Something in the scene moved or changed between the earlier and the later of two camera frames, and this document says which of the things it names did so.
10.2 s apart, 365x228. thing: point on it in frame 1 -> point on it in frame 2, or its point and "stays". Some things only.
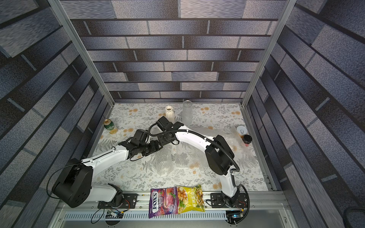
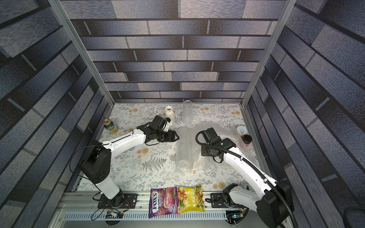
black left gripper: x=155 y=146 -> x=172 y=136
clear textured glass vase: x=187 y=113 stays
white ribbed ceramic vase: x=169 y=116 stays
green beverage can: x=108 y=124 stays
